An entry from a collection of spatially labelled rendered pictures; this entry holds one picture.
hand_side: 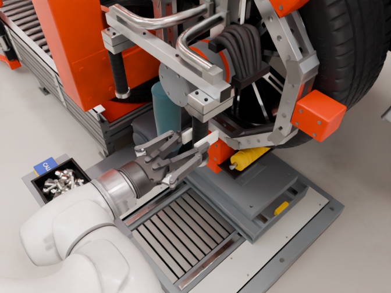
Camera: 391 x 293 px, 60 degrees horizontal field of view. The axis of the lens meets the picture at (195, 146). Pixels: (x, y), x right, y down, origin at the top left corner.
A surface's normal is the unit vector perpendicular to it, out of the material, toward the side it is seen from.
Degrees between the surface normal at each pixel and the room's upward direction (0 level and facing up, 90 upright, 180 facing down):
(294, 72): 90
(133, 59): 90
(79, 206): 7
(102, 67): 90
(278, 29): 90
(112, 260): 30
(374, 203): 0
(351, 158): 0
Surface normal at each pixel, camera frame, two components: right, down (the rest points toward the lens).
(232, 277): 0.00, -0.66
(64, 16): 0.66, 0.56
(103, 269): 0.44, -0.67
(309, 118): -0.75, 0.50
